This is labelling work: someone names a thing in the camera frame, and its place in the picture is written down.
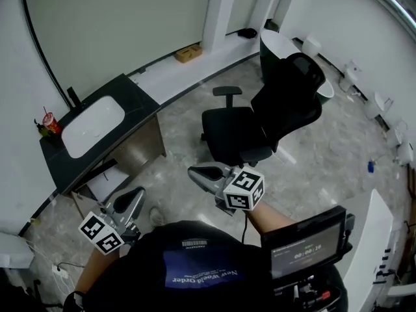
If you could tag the black mesh office chair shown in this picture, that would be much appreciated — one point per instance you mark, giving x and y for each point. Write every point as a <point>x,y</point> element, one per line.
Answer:
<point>260,125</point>

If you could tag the person's black printed shirt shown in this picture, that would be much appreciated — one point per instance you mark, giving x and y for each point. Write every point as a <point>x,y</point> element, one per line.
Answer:
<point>201,265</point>

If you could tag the person's left shoe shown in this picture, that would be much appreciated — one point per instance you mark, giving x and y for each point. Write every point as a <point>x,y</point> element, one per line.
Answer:
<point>157,215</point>

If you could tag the black monitor mount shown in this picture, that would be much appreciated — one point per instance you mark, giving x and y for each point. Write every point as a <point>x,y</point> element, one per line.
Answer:
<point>305,294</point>

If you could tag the green soap pump bottle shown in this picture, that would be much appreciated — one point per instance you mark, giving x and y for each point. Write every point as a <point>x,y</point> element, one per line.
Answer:
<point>41,130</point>

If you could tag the dark green white bathtub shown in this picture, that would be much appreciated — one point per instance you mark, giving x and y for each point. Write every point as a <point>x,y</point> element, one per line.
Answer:
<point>269,54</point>

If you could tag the black pouch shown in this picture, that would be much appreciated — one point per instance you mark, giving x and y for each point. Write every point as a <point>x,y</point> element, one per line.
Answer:
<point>247,33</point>

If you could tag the small yellow object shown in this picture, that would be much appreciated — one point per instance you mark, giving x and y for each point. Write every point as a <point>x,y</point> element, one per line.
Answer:
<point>35,221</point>

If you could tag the person's right forearm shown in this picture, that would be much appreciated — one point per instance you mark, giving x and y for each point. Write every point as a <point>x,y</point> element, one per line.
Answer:
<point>269,223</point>

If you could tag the black faucet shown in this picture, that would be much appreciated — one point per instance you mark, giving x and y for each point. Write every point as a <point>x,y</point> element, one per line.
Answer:
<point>74,97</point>

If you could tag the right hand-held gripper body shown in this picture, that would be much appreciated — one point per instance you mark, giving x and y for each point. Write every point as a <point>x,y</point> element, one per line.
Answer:
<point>243,190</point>

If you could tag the small blue object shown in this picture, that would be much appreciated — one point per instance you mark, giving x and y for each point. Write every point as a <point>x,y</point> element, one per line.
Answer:
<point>370,166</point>

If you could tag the dark-topped wooden sink cabinet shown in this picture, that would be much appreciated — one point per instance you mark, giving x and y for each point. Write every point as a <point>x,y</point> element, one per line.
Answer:
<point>130,96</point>

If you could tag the red cup with straw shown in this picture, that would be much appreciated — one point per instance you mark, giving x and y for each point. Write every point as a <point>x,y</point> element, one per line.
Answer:
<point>52,124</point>

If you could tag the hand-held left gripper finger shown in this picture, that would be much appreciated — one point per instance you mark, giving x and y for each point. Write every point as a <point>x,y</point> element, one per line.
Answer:
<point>125,201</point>
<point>136,210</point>

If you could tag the white table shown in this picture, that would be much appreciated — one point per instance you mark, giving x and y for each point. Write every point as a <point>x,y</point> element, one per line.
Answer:
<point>377,239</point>

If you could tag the small yellow cardboard box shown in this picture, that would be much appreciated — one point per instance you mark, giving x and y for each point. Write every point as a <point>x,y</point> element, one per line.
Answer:
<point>189,54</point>

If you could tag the white water dispenser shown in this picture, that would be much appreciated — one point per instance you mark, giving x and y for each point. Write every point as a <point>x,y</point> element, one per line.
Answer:
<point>14,250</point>

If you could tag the chest-mounted tablet screen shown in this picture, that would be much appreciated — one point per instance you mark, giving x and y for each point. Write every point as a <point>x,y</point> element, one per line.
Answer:
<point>305,249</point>

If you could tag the white sink basin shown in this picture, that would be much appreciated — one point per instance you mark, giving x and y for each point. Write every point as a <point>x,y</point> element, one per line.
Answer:
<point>92,127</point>

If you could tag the person's left forearm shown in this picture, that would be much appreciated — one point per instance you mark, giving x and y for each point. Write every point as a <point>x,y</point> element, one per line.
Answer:
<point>97,271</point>

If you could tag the white power strip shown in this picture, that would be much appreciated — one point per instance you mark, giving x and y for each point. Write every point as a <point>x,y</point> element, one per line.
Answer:
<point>60,272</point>

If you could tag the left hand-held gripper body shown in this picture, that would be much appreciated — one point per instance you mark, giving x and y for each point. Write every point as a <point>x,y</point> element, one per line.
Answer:
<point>100,232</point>

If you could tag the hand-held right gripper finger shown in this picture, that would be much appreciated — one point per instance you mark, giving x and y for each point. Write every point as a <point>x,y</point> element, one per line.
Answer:
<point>211,186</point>
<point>224,171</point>

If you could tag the narrow grey roller blind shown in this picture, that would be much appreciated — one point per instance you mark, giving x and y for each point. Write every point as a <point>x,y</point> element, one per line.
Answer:
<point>243,5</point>

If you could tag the wide grey roller blind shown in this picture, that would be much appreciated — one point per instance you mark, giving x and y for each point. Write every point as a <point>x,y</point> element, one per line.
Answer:
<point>113,28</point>

